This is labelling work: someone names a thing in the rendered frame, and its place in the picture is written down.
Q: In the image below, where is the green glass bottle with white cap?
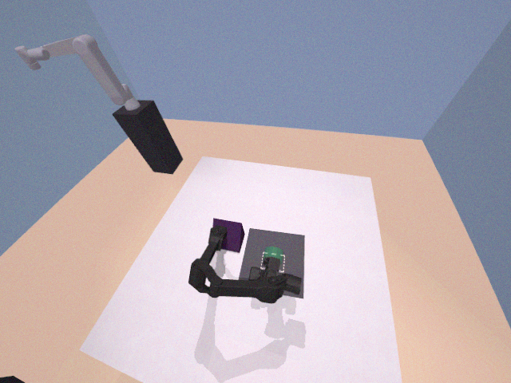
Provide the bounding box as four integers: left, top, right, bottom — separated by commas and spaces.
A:
263, 247, 283, 265

